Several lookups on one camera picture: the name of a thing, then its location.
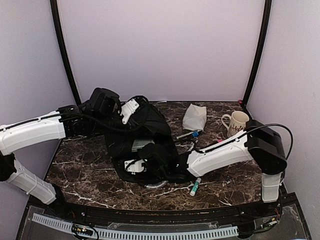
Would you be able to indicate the right black frame post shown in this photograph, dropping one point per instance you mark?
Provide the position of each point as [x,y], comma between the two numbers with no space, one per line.
[258,53]

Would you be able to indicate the cream patterned mug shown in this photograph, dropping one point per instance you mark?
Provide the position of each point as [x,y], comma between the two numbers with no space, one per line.
[237,122]

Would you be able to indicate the black frame post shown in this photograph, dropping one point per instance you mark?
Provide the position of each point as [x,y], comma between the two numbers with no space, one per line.
[63,50]
[258,53]

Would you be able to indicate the black student backpack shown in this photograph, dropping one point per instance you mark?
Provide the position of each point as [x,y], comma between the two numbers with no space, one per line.
[147,155]

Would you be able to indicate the black marker blue cap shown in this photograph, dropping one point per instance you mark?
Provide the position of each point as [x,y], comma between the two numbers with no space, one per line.
[189,135]

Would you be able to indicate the green white glue stick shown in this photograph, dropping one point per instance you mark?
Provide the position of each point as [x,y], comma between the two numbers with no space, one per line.
[195,187]

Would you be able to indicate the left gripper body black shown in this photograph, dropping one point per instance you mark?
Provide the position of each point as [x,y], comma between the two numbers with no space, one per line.
[139,115]

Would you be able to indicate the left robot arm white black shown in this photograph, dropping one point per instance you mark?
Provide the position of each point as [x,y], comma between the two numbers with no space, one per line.
[102,113]

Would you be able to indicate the white tissue paper bag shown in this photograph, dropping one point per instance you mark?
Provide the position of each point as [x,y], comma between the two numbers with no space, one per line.
[195,118]

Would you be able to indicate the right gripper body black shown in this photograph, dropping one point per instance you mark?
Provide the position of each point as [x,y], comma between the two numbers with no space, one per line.
[140,159]

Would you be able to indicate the left black frame post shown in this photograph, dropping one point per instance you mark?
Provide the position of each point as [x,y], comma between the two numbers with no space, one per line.
[63,50]

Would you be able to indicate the grey shrink-wrapped notebook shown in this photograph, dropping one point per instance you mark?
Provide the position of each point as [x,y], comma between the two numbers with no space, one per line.
[139,144]

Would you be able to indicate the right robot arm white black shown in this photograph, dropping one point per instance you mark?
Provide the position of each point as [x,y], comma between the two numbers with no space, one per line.
[257,141]

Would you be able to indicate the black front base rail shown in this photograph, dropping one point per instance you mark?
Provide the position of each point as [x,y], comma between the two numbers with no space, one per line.
[175,205]

